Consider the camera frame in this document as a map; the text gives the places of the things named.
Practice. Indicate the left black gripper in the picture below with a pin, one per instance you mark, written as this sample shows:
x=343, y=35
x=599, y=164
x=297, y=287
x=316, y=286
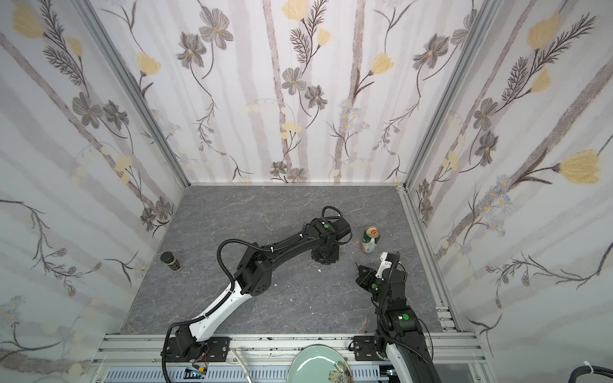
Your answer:
x=325, y=255

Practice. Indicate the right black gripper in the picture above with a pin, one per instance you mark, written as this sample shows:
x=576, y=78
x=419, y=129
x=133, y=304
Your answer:
x=366, y=277

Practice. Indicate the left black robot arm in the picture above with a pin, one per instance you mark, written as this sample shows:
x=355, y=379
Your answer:
x=252, y=277

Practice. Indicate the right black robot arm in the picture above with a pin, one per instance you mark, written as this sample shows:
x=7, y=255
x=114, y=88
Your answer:
x=399, y=336

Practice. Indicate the light green plate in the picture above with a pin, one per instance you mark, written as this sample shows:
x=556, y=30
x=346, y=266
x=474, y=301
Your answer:
x=319, y=363

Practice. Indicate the small dark jar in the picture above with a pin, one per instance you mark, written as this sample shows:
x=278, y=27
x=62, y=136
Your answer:
x=171, y=261

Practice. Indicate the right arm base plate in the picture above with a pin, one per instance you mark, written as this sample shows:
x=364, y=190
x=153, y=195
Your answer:
x=365, y=348

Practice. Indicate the aluminium frame rail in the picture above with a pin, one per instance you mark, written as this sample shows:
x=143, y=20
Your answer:
x=458, y=357

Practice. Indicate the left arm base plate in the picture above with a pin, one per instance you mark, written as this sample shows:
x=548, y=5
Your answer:
x=213, y=350

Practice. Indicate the white vented cable duct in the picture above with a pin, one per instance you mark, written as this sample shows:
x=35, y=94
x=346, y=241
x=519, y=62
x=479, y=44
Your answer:
x=234, y=373

